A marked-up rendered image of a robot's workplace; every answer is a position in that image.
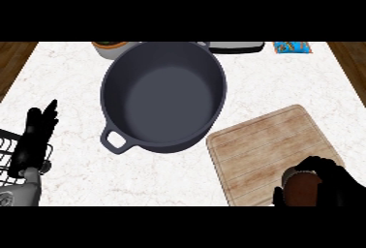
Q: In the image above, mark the blue patterned packet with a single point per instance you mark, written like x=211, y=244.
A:
x=291, y=47

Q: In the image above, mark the brown cupcake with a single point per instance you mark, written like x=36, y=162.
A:
x=301, y=189

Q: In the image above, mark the grey planter with orange rim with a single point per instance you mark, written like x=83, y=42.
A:
x=112, y=48

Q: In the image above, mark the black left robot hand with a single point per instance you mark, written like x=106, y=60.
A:
x=33, y=142

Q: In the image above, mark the dark grey pot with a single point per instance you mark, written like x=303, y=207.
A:
x=161, y=97

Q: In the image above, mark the wooden cutting board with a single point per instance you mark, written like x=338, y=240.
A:
x=266, y=151

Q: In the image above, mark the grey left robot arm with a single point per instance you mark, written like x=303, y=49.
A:
x=22, y=190

